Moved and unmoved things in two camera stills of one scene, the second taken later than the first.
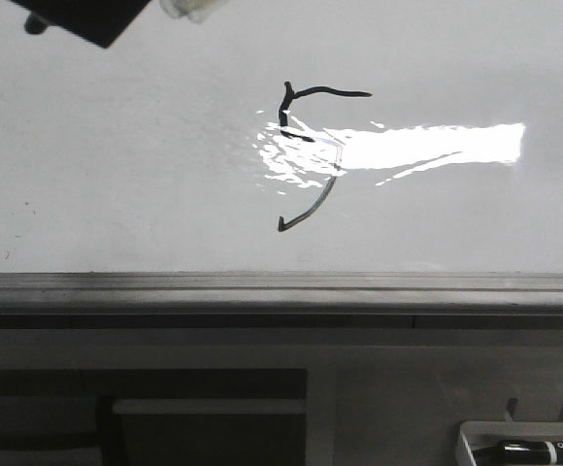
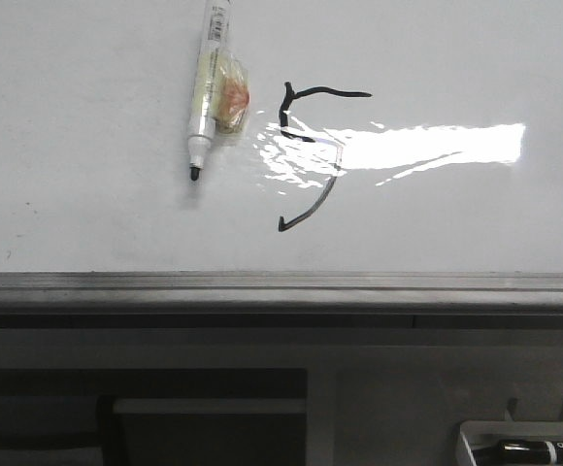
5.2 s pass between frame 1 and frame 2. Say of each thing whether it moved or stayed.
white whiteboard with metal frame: stayed
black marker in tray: stayed
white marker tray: stayed
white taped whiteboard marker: moved
